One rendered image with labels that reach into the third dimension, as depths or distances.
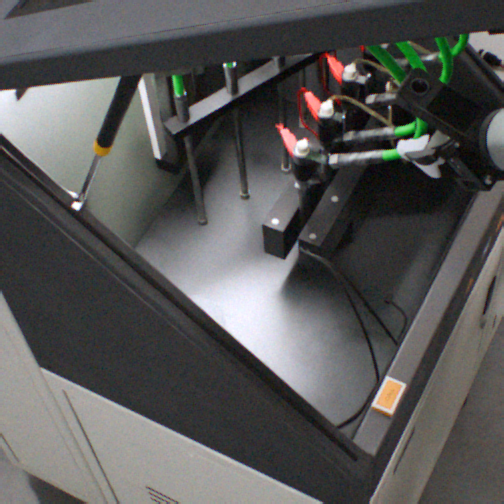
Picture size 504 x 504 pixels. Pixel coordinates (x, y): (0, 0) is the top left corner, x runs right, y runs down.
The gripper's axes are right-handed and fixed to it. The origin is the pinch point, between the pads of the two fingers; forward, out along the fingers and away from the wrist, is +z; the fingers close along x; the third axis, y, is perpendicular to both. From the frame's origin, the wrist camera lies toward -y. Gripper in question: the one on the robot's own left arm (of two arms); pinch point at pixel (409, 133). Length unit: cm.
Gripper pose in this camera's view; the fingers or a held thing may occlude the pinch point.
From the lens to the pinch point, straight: 138.8
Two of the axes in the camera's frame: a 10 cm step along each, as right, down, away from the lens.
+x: 6.2, -7.6, 1.9
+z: -3.7, -0.7, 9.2
